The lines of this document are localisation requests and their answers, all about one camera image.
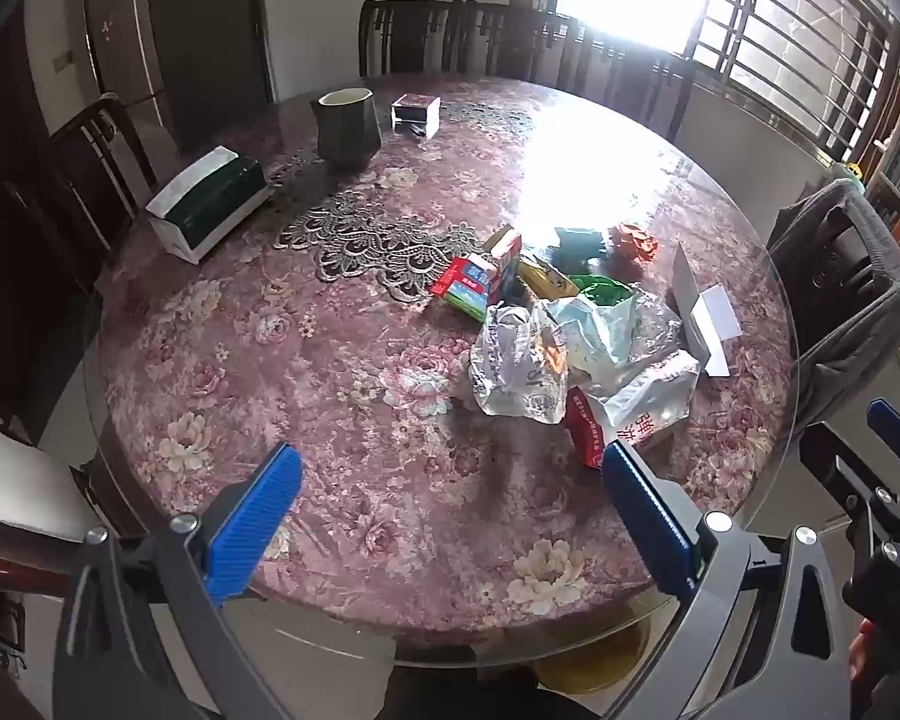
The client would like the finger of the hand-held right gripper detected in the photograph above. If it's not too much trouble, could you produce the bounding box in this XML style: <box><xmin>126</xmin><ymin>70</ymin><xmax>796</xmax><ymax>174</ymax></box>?
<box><xmin>866</xmin><ymin>399</ymin><xmax>900</xmax><ymax>467</ymax></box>
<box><xmin>799</xmin><ymin>420</ymin><xmax>900</xmax><ymax>537</ymax></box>

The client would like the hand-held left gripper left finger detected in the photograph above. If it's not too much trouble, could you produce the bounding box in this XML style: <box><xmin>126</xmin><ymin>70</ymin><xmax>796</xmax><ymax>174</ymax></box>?
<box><xmin>52</xmin><ymin>441</ymin><xmax>305</xmax><ymax>720</ymax></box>

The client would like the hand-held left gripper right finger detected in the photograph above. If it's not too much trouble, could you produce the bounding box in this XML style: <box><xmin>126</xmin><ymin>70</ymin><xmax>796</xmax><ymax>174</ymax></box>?
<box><xmin>602</xmin><ymin>440</ymin><xmax>850</xmax><ymax>720</ymax></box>

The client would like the yellow bin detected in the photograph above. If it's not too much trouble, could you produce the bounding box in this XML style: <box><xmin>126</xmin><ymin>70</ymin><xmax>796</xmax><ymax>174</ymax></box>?
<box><xmin>532</xmin><ymin>619</ymin><xmax>650</xmax><ymax>695</ymax></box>

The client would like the clear plastic wrap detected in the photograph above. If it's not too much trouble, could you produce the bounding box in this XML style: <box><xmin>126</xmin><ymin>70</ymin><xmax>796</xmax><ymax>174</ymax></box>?
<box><xmin>634</xmin><ymin>289</ymin><xmax>683</xmax><ymax>357</ymax></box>

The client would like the white cardboard box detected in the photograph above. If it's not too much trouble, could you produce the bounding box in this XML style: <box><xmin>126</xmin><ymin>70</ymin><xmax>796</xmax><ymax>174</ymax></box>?
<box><xmin>667</xmin><ymin>240</ymin><xmax>743</xmax><ymax>377</ymax></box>

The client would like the person's right hand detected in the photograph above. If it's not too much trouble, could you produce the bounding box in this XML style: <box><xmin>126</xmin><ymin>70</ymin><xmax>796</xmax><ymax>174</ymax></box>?
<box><xmin>846</xmin><ymin>617</ymin><xmax>884</xmax><ymax>685</ymax></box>

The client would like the red white bag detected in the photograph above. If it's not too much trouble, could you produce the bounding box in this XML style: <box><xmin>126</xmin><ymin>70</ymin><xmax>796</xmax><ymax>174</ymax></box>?
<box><xmin>566</xmin><ymin>349</ymin><xmax>702</xmax><ymax>470</ymax></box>

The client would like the floral tablecloth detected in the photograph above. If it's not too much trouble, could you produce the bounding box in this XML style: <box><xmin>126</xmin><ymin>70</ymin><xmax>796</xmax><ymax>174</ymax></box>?
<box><xmin>97</xmin><ymin>75</ymin><xmax>792</xmax><ymax>631</ymax></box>

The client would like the chair with grey jacket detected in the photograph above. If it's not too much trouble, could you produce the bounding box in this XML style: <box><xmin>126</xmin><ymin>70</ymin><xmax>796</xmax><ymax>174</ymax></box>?
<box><xmin>766</xmin><ymin>178</ymin><xmax>900</xmax><ymax>428</ymax></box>

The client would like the silver foil bag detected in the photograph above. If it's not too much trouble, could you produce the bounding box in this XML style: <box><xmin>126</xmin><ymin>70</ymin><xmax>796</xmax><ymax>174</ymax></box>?
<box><xmin>551</xmin><ymin>292</ymin><xmax>683</xmax><ymax>391</ymax></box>

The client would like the crumpled printed plastic bag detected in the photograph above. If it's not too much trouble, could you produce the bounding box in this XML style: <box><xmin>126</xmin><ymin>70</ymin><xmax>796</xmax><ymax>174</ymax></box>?
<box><xmin>469</xmin><ymin>300</ymin><xmax>571</xmax><ymax>421</ymax></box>

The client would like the green crumpled paper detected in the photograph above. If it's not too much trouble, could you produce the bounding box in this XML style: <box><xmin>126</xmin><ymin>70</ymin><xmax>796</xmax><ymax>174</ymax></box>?
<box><xmin>570</xmin><ymin>275</ymin><xmax>635</xmax><ymax>308</ymax></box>

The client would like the white bookshelf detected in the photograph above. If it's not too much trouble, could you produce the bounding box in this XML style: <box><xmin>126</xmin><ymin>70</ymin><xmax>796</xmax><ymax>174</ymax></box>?
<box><xmin>847</xmin><ymin>67</ymin><xmax>900</xmax><ymax>316</ymax></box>

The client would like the yellow packet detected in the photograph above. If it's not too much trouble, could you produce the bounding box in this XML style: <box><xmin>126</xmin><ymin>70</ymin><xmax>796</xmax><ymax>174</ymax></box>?
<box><xmin>517</xmin><ymin>251</ymin><xmax>580</xmax><ymax>301</ymax></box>

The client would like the orange crumpled paper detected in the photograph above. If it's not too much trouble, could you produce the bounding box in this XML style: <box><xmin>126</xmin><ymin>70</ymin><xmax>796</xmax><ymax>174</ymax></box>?
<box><xmin>609</xmin><ymin>223</ymin><xmax>659</xmax><ymax>263</ymax></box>

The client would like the teal crumpled paper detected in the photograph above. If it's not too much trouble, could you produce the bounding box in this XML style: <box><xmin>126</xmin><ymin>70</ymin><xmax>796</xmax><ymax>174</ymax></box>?
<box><xmin>553</xmin><ymin>226</ymin><xmax>608</xmax><ymax>271</ymax></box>

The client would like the red and green carton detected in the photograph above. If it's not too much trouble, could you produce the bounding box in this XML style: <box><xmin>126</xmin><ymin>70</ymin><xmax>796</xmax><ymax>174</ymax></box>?
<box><xmin>429</xmin><ymin>255</ymin><xmax>500</xmax><ymax>323</ymax></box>

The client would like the lace doily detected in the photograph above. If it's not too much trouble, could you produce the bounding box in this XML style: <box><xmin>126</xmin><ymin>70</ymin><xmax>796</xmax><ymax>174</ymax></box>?
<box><xmin>274</xmin><ymin>184</ymin><xmax>488</xmax><ymax>301</ymax></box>

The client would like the orange carton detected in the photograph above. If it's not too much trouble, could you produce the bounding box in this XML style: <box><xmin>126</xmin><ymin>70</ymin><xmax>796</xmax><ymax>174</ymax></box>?
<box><xmin>484</xmin><ymin>225</ymin><xmax>524</xmax><ymax>301</ymax></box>

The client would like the green tissue box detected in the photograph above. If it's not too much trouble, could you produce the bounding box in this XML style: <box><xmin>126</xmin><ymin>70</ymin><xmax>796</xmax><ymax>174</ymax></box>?
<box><xmin>145</xmin><ymin>146</ymin><xmax>275</xmax><ymax>266</ymax></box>

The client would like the dark green cup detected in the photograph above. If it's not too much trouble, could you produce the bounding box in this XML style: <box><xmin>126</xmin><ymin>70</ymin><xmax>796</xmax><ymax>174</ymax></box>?
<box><xmin>311</xmin><ymin>88</ymin><xmax>383</xmax><ymax>170</ymax></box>

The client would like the barred window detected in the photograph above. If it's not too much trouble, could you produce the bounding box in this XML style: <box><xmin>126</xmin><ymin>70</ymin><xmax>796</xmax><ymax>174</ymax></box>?
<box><xmin>532</xmin><ymin>0</ymin><xmax>900</xmax><ymax>160</ymax></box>

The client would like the small dark box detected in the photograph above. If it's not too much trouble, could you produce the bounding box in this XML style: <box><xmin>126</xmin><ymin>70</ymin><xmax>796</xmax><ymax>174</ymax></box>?
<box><xmin>390</xmin><ymin>94</ymin><xmax>442</xmax><ymax>137</ymax></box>

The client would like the brown refrigerator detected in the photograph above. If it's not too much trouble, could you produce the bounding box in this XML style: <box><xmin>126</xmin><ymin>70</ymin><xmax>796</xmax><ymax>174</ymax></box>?
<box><xmin>82</xmin><ymin>0</ymin><xmax>172</xmax><ymax>115</ymax></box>

